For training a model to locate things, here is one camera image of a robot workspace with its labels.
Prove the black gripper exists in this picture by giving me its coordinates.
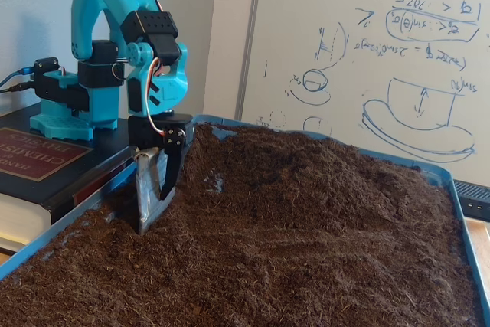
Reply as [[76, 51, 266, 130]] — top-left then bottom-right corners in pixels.
[[127, 112, 194, 235]]

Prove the brown soil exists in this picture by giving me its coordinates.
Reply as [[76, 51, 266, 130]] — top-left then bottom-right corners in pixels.
[[0, 122, 485, 327]]

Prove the black chemistry physics handbook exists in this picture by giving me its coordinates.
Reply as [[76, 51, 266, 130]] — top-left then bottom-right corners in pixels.
[[0, 103, 139, 255]]

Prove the blue plastic tray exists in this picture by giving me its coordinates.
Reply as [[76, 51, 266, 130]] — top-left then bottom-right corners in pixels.
[[0, 113, 490, 327]]

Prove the whiteboard with blue drawings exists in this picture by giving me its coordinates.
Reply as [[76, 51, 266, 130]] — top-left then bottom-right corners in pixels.
[[234, 0, 490, 187]]

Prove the black vented box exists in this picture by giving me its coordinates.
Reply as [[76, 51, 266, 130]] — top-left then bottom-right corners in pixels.
[[451, 178, 490, 223]]

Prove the black cable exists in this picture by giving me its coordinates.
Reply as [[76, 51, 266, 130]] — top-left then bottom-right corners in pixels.
[[0, 81, 38, 93]]

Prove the blue cable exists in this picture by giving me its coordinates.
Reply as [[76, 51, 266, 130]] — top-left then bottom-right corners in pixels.
[[0, 67, 35, 89]]

